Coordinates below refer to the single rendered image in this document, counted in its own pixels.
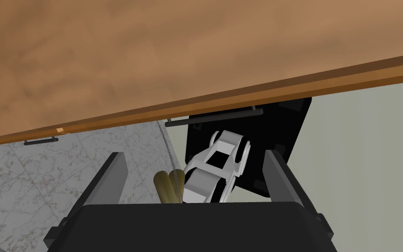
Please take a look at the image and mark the short black bar handle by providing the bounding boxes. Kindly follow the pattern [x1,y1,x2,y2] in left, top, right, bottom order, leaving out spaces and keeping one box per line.
[24,136,59,146]

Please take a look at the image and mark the long black bar handle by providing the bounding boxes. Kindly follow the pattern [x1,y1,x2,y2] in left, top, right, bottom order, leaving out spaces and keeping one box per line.
[165,107,264,127]

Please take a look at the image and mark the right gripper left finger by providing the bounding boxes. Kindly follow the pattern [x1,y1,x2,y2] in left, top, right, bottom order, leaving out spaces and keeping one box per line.
[61,152,129,222]

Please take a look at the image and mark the olive rounded object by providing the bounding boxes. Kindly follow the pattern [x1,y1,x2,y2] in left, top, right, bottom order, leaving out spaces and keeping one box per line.
[153,168,185,204]

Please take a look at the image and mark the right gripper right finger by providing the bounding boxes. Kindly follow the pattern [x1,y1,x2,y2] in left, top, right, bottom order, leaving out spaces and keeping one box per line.
[262,150,324,218]

